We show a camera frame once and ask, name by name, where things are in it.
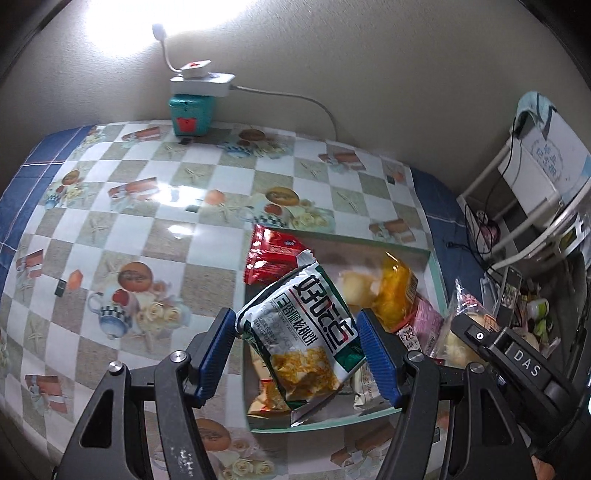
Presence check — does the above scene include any white rack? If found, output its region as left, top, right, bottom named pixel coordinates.
left=456, top=92, right=591, bottom=280

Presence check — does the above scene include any pink snack packet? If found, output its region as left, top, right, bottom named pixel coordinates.
left=394, top=295, right=445, bottom=358

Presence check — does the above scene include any white snack packet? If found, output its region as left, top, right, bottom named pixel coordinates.
left=353, top=362, right=394, bottom=409

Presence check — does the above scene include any green edged white box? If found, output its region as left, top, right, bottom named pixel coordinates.
left=242, top=226, right=448, bottom=433

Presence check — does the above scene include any white gooseneck lamp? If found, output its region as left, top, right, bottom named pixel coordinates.
left=150, top=23, right=214, bottom=80

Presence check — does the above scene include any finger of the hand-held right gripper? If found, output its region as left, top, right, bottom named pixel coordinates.
left=450, top=315, right=502, bottom=366

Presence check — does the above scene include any clear bun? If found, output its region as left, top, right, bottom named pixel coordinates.
left=427, top=278, right=502, bottom=370

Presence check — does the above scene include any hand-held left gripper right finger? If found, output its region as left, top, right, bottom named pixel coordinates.
left=356, top=308, right=534, bottom=480

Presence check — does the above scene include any white power cable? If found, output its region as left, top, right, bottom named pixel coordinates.
left=231, top=84, right=339, bottom=140

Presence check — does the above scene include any white green chip packet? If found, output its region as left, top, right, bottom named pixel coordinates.
left=235, top=249, right=368, bottom=428

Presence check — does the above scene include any pink round thing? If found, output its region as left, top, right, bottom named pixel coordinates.
left=475, top=210, right=502, bottom=251

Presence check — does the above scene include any yellow snack packet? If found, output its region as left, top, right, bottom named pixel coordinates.
left=372, top=251, right=419, bottom=333

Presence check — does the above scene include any teal box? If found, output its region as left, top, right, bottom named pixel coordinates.
left=167, top=92, right=216, bottom=138

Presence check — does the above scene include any clear yellow cake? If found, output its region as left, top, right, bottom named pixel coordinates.
left=339, top=270, right=384, bottom=317

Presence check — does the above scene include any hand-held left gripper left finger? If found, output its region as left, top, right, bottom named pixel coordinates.
left=53, top=307, right=237, bottom=480

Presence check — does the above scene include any orange roll cake packet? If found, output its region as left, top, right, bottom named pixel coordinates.
left=247, top=351, right=296, bottom=430

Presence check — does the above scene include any white power strip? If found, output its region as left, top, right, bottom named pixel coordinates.
left=169, top=73, right=235, bottom=99

